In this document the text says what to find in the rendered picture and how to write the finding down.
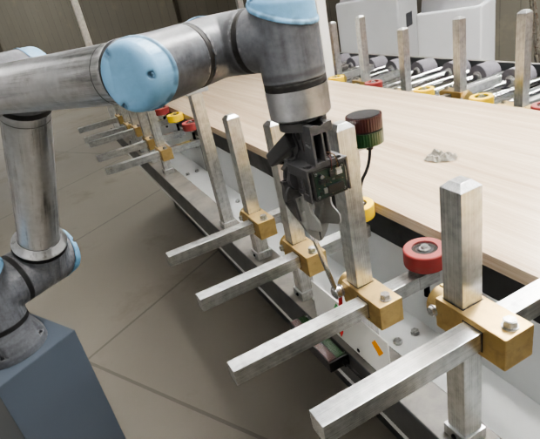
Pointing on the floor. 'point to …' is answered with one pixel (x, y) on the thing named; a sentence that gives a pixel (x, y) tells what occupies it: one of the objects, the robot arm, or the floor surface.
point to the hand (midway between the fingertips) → (316, 231)
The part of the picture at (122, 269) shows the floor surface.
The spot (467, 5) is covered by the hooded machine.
